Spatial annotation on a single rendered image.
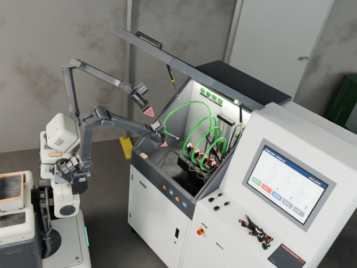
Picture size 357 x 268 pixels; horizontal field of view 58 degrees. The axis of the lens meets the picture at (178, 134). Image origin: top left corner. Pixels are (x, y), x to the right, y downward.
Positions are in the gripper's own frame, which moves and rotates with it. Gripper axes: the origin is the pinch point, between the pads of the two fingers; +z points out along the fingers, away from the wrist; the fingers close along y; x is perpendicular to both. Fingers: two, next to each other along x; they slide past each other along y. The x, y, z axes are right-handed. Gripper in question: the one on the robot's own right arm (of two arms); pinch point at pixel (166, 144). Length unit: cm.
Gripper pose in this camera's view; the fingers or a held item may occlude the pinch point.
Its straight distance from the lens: 215.6
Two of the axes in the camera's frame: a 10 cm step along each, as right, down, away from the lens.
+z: 5.2, 4.4, 7.3
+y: 7.1, -7.0, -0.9
